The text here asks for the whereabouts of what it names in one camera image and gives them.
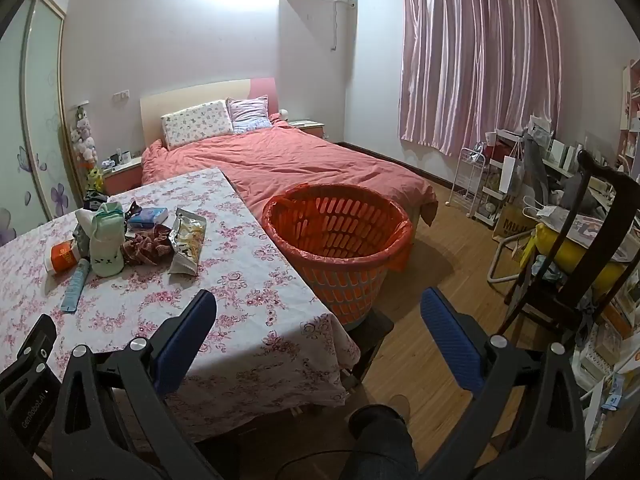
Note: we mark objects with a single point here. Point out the black and white plush toy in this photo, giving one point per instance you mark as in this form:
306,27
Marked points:
94,200

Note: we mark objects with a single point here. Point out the cream and pink headboard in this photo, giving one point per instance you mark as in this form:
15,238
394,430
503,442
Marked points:
200,92

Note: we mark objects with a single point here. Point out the white tube frame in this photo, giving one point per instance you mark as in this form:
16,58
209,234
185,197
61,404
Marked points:
500,270

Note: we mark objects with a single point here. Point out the brown paper bag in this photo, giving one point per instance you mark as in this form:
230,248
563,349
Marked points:
512,225

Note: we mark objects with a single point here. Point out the orange and white cup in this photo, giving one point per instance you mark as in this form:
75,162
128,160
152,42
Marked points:
62,257

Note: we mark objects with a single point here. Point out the mug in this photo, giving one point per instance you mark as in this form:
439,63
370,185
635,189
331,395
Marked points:
125,156

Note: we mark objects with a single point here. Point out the pink nightstand with mug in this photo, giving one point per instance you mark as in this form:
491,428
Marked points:
125,177

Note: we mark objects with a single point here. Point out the dark stool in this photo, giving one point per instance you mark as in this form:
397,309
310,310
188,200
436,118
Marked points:
370,332

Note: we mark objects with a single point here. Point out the pink nightstand by curtain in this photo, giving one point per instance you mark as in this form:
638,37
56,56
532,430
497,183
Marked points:
310,127

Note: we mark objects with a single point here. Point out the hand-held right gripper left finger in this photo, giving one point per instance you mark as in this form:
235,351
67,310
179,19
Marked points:
185,340

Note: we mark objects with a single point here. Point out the dark wooden chair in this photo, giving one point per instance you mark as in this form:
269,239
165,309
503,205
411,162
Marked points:
545,305

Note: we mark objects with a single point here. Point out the person's leg in jeans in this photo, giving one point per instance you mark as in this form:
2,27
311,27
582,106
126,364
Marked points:
385,445

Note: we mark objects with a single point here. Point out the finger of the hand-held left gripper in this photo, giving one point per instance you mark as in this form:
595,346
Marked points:
35,340

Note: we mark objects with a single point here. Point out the grey cloth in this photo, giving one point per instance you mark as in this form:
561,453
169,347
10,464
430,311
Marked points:
535,170

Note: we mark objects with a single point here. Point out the pink curtain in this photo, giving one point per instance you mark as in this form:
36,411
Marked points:
480,60

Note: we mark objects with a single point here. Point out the yellow green plush toy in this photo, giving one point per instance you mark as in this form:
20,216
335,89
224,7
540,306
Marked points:
96,177

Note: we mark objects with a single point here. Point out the blue tube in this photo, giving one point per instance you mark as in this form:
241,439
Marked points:
76,285

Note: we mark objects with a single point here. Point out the striped ruffled pillow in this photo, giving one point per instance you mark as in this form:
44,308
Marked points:
250,112

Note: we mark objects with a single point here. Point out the floral tablecloth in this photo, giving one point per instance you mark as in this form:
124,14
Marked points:
225,285

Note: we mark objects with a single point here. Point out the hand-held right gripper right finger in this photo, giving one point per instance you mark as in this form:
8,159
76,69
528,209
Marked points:
450,340

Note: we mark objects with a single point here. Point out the silver yellow snack bag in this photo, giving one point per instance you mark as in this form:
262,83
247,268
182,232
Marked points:
186,245

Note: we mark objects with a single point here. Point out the orange plastic laundry basket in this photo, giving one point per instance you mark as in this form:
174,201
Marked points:
350,280

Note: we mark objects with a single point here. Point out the floral pillow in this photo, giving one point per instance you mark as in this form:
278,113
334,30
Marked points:
197,125

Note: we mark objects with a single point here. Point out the wardrobe with flower doors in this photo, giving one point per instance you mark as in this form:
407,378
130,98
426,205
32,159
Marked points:
35,135

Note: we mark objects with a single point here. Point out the hanging plush toys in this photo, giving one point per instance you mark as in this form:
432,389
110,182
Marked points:
84,135

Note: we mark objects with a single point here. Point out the blue tissue pack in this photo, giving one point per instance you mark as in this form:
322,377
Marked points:
147,216

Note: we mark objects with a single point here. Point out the brown cloth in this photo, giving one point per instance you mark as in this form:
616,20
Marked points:
145,247

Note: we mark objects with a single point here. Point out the white trolley cart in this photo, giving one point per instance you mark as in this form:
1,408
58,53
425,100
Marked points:
492,200

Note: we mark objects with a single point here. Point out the bed with red duvet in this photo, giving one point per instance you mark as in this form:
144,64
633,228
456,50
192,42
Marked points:
310,160

